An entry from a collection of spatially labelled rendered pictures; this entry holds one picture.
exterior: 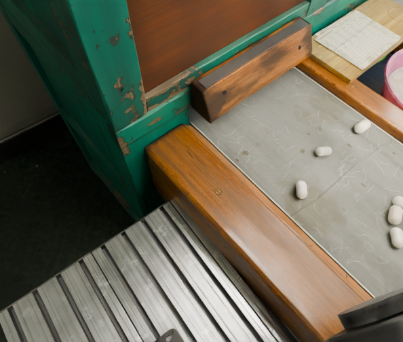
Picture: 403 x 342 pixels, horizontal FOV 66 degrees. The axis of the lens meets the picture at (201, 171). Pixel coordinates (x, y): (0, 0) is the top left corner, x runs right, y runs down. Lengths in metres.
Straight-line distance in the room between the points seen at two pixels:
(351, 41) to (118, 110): 0.59
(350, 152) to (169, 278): 0.43
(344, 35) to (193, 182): 0.53
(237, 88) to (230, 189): 0.19
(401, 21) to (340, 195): 0.53
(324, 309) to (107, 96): 0.45
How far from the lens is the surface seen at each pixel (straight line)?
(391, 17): 1.01
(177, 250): 0.62
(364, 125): 0.73
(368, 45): 0.88
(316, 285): 0.54
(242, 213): 0.54
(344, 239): 0.61
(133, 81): 0.50
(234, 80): 0.61
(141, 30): 0.48
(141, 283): 0.61
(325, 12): 0.87
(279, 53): 0.68
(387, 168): 0.71
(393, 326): 0.27
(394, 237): 0.63
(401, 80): 0.92
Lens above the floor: 1.26
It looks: 60 degrees down
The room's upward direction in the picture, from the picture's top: 2 degrees clockwise
